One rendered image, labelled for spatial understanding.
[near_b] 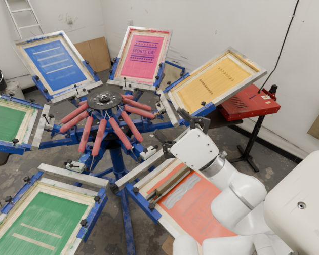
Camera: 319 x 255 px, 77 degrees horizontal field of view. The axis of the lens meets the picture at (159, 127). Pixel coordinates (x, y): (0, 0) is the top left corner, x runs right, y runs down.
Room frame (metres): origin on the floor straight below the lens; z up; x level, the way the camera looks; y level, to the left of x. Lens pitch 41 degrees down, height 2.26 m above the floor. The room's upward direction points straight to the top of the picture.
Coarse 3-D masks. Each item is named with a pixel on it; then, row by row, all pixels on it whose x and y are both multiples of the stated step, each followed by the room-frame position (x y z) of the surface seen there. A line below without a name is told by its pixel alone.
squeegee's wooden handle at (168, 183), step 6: (180, 168) 0.92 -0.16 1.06; (186, 168) 0.93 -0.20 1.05; (174, 174) 0.87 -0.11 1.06; (180, 174) 0.88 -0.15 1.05; (168, 180) 0.82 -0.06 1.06; (174, 180) 0.83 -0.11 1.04; (162, 186) 0.77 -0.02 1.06; (168, 186) 0.79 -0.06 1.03; (156, 192) 0.74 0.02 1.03; (162, 192) 0.75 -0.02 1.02
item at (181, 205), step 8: (160, 184) 0.85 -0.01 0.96; (168, 192) 0.79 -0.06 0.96; (160, 200) 0.72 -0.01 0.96; (184, 200) 0.72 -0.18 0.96; (192, 200) 0.72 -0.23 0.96; (176, 208) 0.67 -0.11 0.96; (184, 208) 0.67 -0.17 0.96; (176, 216) 0.61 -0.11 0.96; (184, 224) 0.56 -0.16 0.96; (192, 232) 0.51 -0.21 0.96; (216, 232) 0.51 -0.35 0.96; (224, 232) 0.51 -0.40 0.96; (232, 232) 0.51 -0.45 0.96; (200, 240) 0.47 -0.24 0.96
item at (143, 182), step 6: (168, 162) 1.03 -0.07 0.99; (156, 168) 0.97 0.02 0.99; (162, 168) 0.97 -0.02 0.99; (150, 174) 0.92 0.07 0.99; (156, 174) 0.93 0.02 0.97; (144, 180) 0.87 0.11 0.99; (150, 180) 0.89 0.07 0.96; (138, 186) 0.81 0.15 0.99; (162, 222) 0.56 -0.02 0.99; (168, 228) 0.52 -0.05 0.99; (174, 234) 0.49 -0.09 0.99
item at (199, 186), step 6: (174, 168) 1.00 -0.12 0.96; (168, 174) 0.95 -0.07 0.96; (192, 174) 0.95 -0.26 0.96; (198, 174) 0.95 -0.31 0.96; (204, 180) 0.89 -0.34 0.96; (198, 186) 0.84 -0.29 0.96; (204, 186) 0.84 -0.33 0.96; (210, 186) 0.84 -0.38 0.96; (186, 192) 0.79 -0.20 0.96; (192, 192) 0.79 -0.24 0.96; (198, 192) 0.79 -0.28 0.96; (216, 192) 0.79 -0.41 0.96; (192, 198) 0.74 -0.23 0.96
